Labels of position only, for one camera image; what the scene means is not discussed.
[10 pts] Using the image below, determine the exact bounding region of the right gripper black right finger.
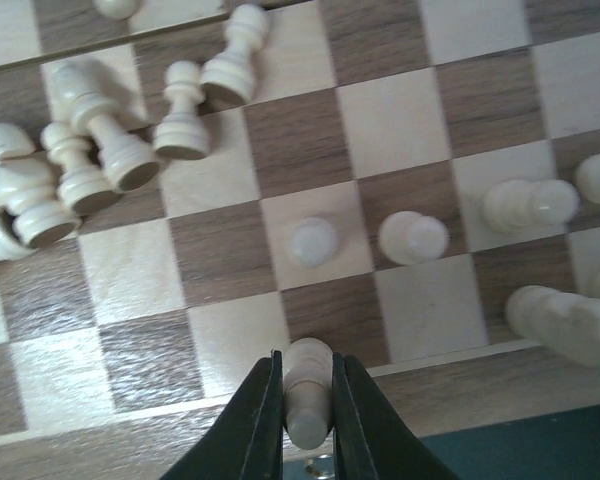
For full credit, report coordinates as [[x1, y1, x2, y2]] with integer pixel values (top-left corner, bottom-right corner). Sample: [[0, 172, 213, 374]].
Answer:
[[332, 353, 458, 480]]

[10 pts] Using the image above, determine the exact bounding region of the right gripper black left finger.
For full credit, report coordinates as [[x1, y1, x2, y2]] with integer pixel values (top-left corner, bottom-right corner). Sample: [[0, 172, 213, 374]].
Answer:
[[162, 350, 284, 480]]

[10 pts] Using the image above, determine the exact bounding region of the wooden chess board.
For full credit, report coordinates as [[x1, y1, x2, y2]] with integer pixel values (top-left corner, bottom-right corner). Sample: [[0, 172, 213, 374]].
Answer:
[[0, 1, 600, 479]]

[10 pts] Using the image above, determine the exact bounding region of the lying light rook piece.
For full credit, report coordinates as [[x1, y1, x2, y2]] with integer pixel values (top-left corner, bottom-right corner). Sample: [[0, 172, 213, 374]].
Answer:
[[505, 285, 600, 369]]

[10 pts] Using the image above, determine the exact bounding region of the light wooden knight piece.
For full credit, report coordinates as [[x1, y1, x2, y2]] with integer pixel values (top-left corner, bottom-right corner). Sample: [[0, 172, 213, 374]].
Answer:
[[0, 123, 81, 262]]

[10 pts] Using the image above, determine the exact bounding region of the light wooden pawn piece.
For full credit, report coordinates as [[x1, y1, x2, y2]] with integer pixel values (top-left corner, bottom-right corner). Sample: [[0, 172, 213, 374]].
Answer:
[[201, 4, 269, 105]]

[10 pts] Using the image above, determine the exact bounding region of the light wooden bishop piece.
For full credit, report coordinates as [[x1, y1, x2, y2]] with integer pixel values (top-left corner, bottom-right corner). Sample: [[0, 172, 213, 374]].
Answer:
[[51, 62, 161, 193]]

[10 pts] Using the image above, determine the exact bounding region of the light wooden king piece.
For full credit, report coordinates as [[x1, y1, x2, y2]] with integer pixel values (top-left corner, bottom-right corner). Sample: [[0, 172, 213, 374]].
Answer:
[[93, 0, 142, 21]]

